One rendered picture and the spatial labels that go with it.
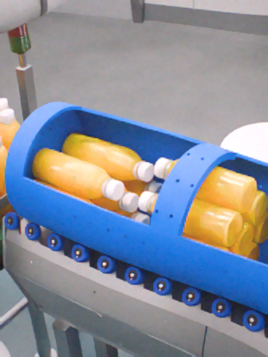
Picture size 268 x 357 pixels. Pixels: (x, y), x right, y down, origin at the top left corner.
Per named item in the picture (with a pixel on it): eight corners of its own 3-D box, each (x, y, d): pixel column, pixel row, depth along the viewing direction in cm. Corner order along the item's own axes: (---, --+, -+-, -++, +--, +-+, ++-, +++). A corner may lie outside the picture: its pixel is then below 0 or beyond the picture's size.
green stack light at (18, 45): (21, 54, 228) (18, 39, 225) (5, 51, 231) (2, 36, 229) (35, 46, 232) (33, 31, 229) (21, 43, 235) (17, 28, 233)
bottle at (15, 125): (8, 191, 215) (-4, 127, 204) (5, 178, 221) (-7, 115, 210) (33, 185, 216) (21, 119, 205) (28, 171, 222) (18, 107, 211)
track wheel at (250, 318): (265, 313, 153) (269, 313, 154) (245, 305, 155) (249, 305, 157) (258, 335, 153) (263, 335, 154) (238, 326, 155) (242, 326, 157)
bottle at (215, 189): (258, 172, 156) (176, 145, 168) (241, 187, 151) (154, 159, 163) (257, 205, 160) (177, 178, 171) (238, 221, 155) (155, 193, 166)
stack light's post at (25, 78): (75, 335, 292) (23, 70, 233) (67, 331, 294) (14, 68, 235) (81, 330, 294) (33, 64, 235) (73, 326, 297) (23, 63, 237)
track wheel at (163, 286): (172, 279, 165) (177, 279, 167) (155, 272, 168) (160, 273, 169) (166, 298, 165) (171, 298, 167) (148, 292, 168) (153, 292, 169)
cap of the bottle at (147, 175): (138, 183, 178) (145, 186, 177) (135, 168, 176) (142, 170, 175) (149, 172, 180) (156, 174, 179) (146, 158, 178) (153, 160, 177)
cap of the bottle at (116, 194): (119, 180, 172) (126, 182, 171) (114, 198, 172) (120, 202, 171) (108, 178, 169) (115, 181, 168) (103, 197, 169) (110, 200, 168)
